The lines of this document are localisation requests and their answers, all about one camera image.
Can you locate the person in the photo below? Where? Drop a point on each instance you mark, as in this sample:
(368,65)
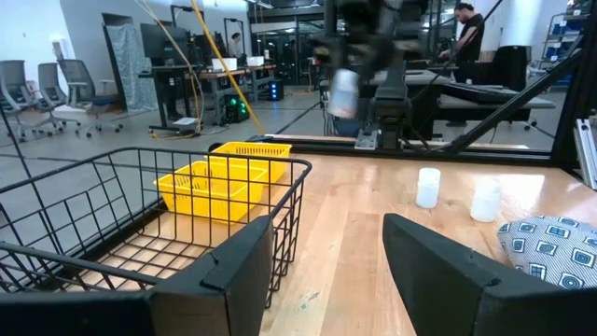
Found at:
(234,46)
(468,42)

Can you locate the patterned grey panel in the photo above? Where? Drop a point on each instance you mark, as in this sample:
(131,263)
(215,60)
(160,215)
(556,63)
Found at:
(133,65)

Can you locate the grey top desk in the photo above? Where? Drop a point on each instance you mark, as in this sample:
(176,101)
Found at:
(490,100)

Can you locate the black office chair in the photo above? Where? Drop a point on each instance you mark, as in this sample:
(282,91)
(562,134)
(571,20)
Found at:
(510,67)

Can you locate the shelf with blue bins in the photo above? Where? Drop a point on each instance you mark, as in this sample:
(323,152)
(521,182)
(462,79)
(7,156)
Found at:
(562,46)

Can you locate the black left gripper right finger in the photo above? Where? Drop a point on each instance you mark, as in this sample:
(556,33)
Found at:
(443,289)

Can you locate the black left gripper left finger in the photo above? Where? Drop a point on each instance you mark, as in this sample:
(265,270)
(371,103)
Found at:
(210,303)

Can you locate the wooden top desk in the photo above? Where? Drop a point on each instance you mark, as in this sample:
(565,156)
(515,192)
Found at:
(219,74)

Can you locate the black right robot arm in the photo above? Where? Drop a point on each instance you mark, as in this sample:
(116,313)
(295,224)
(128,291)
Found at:
(392,107)

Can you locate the computer tower blue light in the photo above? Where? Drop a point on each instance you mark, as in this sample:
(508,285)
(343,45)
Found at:
(275,90)

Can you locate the grey office chair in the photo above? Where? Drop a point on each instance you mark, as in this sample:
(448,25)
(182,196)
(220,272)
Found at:
(14,88)
(81,84)
(51,88)

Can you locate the striped patterned fabric pillow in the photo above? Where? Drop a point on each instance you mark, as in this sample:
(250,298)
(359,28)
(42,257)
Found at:
(550,249)

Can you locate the silver aluminium bracket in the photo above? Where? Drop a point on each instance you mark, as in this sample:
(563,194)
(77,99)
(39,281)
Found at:
(585,154)

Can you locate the computer tower green lights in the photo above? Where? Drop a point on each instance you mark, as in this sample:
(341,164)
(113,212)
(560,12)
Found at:
(236,108)

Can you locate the yellow plastic bin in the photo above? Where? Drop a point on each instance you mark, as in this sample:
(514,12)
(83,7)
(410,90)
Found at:
(205,200)
(254,149)

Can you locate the black aluminium table frame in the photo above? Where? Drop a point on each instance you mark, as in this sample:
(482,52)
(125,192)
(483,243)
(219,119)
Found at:
(508,105)

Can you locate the white box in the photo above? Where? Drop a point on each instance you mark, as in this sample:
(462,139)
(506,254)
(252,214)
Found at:
(224,64)
(255,61)

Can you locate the black monitor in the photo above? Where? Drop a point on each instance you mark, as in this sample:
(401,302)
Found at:
(163,44)

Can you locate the black standing desk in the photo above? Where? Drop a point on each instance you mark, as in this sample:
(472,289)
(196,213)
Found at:
(163,84)

